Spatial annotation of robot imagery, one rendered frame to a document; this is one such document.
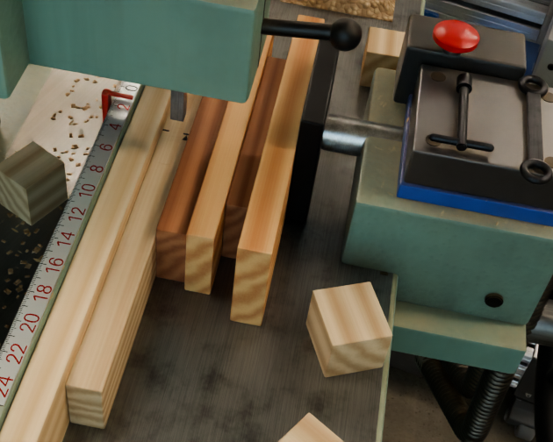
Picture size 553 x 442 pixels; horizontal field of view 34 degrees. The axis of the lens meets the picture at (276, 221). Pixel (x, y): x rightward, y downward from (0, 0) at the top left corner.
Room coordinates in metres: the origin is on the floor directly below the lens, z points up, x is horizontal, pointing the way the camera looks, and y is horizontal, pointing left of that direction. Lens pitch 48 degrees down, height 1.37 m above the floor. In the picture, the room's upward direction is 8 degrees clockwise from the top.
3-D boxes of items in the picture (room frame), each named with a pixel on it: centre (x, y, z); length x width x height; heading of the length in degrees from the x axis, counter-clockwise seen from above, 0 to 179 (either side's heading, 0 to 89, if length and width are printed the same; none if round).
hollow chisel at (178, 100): (0.46, 0.08, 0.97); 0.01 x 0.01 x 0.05; 87
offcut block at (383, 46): (0.60, -0.07, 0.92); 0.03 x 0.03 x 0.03; 88
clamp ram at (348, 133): (0.46, -0.05, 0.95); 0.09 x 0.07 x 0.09; 177
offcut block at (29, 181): (0.50, 0.20, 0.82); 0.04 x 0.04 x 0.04; 59
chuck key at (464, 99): (0.44, -0.10, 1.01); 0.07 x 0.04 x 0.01; 177
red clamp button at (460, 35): (0.50, -0.10, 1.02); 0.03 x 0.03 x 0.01
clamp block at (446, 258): (0.46, -0.12, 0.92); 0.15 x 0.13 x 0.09; 177
